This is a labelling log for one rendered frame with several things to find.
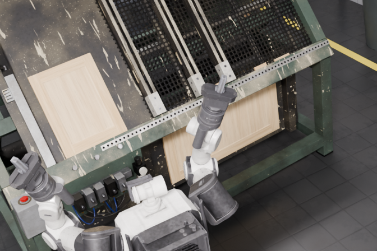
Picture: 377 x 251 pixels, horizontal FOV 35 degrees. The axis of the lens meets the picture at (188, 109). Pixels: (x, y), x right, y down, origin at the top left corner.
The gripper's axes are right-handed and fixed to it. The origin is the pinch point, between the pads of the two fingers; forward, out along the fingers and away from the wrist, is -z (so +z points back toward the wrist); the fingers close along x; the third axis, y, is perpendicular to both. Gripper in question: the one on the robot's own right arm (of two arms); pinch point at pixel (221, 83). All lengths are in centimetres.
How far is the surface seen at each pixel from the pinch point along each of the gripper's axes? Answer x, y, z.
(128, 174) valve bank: 20, 64, 123
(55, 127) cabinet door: 64, 73, 108
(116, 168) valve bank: 27, 66, 122
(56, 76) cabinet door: 70, 95, 92
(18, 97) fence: 85, 78, 97
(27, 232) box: 63, 17, 126
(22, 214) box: 66, 19, 116
